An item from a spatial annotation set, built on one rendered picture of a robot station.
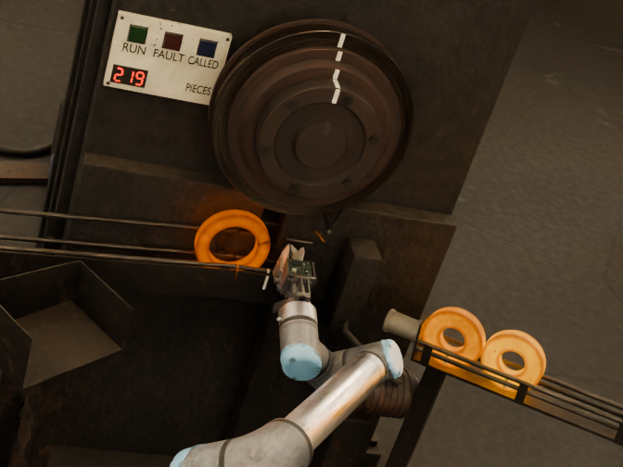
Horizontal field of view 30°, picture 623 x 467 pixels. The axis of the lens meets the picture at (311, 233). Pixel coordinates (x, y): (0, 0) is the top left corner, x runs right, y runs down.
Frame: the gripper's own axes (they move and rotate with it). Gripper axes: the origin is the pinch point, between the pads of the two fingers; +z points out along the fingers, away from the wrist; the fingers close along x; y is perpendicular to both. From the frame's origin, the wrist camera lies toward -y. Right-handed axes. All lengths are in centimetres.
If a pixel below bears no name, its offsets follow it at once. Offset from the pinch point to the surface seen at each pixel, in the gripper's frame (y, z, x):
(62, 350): -4, -35, 53
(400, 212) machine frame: 9.6, 10.1, -27.5
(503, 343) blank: 10, -28, -49
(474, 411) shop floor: -84, 16, -92
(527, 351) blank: 12, -31, -54
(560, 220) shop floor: -129, 156, -181
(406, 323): -0.7, -17.3, -29.5
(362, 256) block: 6.2, -3.6, -16.9
